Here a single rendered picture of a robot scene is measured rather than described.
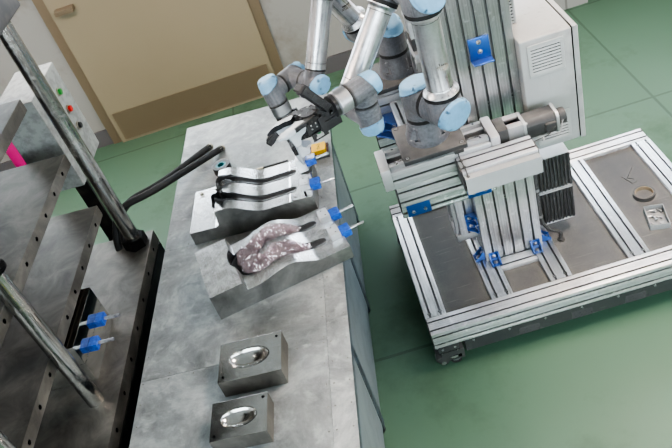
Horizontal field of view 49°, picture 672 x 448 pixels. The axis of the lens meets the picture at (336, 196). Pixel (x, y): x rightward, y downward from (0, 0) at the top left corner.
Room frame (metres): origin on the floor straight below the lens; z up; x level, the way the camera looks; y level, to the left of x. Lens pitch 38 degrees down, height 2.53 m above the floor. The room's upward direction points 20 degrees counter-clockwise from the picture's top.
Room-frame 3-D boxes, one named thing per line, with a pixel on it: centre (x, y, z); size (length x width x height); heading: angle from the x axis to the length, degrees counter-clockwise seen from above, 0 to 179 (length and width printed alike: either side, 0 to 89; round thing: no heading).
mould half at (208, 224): (2.35, 0.31, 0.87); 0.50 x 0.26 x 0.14; 81
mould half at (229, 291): (1.98, 0.28, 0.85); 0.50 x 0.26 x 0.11; 98
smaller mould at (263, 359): (1.55, 0.41, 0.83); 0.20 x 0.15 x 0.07; 81
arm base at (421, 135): (2.08, -0.37, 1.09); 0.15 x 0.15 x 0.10
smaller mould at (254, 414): (1.35, 0.47, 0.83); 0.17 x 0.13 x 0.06; 81
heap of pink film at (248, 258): (1.99, 0.28, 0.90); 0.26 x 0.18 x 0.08; 98
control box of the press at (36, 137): (2.67, 0.96, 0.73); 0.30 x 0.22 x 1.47; 171
